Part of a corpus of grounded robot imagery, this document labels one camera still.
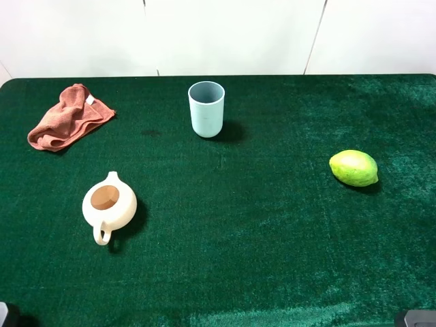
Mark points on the green lime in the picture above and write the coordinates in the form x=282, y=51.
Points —
x=354, y=168

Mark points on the light blue plastic cup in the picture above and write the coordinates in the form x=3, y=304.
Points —
x=206, y=104

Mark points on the cream teapot with wooden lid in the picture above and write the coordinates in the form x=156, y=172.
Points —
x=108, y=206

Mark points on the crumpled orange cloth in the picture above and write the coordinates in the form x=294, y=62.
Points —
x=76, y=115

